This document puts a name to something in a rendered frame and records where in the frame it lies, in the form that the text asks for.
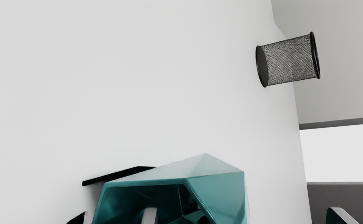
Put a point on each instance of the black mesh pen holder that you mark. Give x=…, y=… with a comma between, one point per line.
x=289, y=60

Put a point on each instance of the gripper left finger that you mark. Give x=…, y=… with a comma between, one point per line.
x=149, y=216

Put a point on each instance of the teal faceted mug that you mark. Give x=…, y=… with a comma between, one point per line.
x=212, y=189

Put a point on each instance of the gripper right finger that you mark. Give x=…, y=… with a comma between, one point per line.
x=338, y=217

